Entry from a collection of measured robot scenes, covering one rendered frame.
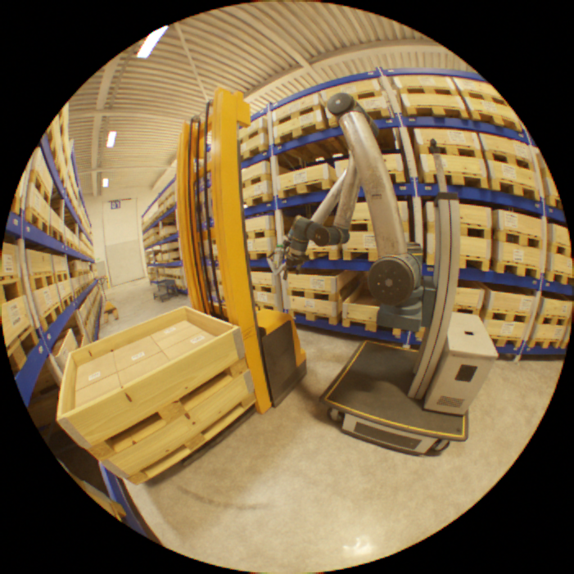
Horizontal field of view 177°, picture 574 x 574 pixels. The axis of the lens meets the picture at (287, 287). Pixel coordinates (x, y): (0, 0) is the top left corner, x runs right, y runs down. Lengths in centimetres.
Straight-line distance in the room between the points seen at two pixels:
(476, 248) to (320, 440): 237
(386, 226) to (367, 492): 160
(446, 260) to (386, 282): 51
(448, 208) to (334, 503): 187
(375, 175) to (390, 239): 27
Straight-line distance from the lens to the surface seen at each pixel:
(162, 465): 147
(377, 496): 157
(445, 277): 115
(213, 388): 123
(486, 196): 254
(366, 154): 86
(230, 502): 159
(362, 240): 223
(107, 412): 105
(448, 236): 113
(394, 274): 72
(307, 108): 306
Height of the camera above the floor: 150
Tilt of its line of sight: 15 degrees down
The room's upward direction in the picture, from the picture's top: 5 degrees counter-clockwise
